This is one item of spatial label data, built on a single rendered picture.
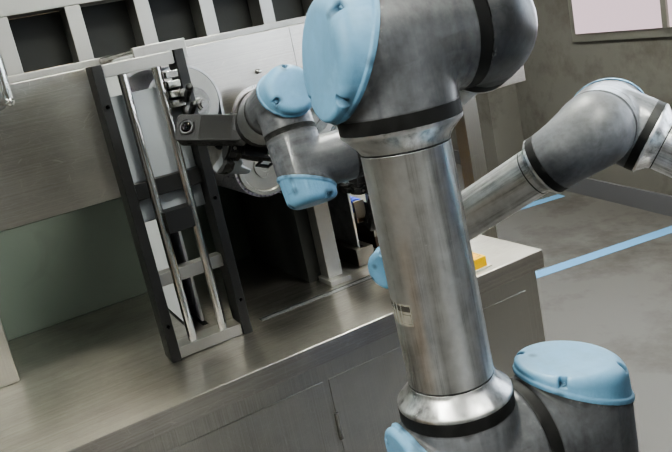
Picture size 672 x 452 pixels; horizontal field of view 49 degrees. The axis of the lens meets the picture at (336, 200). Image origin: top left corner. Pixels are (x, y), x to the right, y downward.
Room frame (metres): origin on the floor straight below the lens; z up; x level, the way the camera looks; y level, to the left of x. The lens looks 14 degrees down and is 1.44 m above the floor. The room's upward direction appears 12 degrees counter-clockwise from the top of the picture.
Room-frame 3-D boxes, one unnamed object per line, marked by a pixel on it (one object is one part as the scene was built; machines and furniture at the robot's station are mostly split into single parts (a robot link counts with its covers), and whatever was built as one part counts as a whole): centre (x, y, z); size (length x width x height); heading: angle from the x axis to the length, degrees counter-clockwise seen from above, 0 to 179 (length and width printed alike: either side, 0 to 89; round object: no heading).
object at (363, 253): (1.70, 0.02, 0.92); 0.28 x 0.04 x 0.04; 26
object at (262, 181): (1.62, 0.18, 1.18); 0.26 x 0.12 x 0.12; 26
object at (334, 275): (1.51, 0.04, 1.05); 0.06 x 0.05 x 0.31; 26
